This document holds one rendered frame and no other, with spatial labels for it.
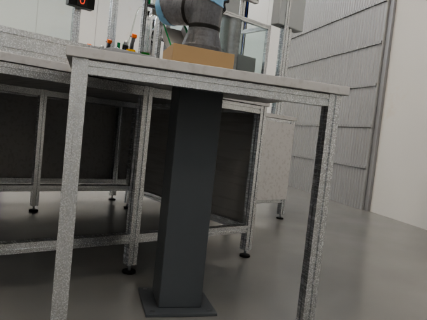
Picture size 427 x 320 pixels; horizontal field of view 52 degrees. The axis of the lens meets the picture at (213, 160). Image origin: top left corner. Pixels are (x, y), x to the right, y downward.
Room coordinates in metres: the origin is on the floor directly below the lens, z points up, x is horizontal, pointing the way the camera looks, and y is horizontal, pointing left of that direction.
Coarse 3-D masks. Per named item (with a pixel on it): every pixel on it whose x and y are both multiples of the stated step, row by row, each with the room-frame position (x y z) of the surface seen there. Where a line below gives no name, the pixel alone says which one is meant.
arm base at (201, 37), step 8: (192, 24) 1.58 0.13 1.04; (200, 24) 1.57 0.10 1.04; (208, 24) 1.57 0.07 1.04; (192, 32) 1.58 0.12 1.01; (200, 32) 1.56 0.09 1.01; (208, 32) 1.57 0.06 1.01; (216, 32) 1.59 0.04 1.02; (184, 40) 1.59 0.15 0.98; (192, 40) 1.58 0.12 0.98; (200, 40) 1.55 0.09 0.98; (208, 40) 1.56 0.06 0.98; (216, 40) 1.59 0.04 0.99; (208, 48) 1.55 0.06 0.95; (216, 48) 1.57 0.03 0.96
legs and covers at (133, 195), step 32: (0, 64) 1.51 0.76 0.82; (64, 96) 3.01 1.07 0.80; (160, 96) 1.93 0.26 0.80; (160, 128) 3.16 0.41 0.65; (224, 128) 2.62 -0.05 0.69; (256, 128) 2.36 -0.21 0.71; (128, 160) 3.39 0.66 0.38; (160, 160) 3.13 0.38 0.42; (224, 160) 2.60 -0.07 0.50; (256, 160) 2.34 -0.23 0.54; (32, 192) 2.90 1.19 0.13; (128, 192) 3.37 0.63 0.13; (160, 192) 3.10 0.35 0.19; (224, 192) 2.57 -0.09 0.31; (256, 192) 2.35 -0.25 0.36; (128, 224) 1.89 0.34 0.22; (224, 224) 2.48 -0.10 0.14; (128, 256) 1.87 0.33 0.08
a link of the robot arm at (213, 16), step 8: (184, 0) 1.61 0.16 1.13; (192, 0) 1.59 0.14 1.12; (200, 0) 1.57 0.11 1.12; (208, 0) 1.56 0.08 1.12; (216, 0) 1.57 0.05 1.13; (184, 8) 1.60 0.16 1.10; (192, 8) 1.59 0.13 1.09; (200, 8) 1.57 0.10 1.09; (208, 8) 1.56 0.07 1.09; (216, 8) 1.58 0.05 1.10; (184, 16) 1.61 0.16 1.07; (192, 16) 1.59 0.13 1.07; (200, 16) 1.57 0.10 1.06; (208, 16) 1.57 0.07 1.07; (216, 16) 1.58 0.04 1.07; (216, 24) 1.58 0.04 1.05
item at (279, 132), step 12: (276, 120) 3.49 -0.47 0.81; (288, 120) 3.62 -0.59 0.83; (264, 132) 3.40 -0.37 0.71; (276, 132) 3.49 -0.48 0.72; (288, 132) 3.58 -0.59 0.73; (264, 144) 3.41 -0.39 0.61; (276, 144) 3.50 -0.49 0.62; (288, 144) 3.59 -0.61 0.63; (264, 156) 3.42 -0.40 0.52; (276, 156) 3.51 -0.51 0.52; (288, 156) 3.60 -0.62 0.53; (264, 168) 3.43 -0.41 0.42; (276, 168) 3.52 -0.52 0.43; (288, 168) 3.62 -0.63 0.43; (264, 180) 3.44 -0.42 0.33; (276, 180) 3.53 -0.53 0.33; (264, 192) 3.45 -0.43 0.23; (276, 192) 3.54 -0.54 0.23
